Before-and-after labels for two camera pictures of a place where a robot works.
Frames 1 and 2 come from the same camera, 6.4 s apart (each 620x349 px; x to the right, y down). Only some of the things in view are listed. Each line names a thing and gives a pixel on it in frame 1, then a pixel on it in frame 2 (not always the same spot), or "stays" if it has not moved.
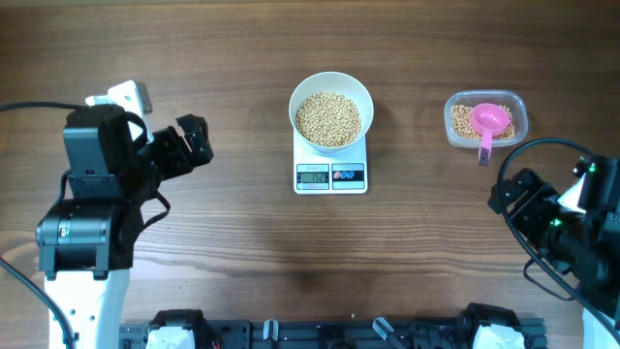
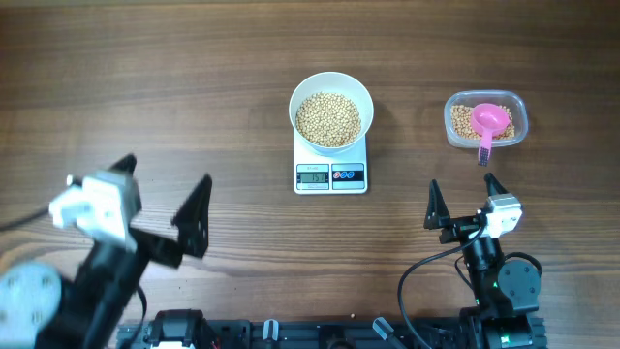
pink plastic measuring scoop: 488,119 stays
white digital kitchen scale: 329,173 stays
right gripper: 516,187 → 438,217
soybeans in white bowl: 328,119 stays
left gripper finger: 196,136 → 192,220
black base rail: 332,333 stays
